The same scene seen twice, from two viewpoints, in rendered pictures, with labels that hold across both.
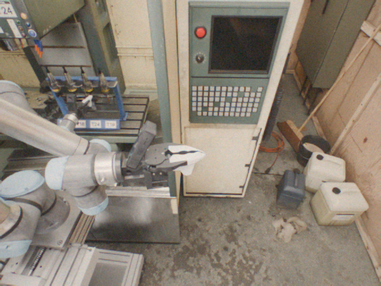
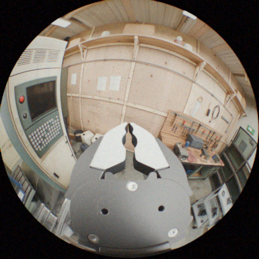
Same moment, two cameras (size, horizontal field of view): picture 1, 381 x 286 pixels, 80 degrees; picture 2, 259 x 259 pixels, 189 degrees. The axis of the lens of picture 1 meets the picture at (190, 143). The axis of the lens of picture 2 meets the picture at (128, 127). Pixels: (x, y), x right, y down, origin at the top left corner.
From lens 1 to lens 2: 0.51 m
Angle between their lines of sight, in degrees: 69
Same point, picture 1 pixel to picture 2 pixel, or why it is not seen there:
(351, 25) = (64, 95)
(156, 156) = (154, 206)
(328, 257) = not seen: hidden behind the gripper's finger
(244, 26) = (40, 88)
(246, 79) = (49, 114)
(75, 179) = not seen: outside the picture
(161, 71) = (6, 113)
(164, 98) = (17, 142)
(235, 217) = not seen: hidden behind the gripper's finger
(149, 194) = (67, 206)
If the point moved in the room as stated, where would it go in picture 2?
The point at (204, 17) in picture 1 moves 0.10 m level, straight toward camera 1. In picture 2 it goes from (22, 89) to (24, 88)
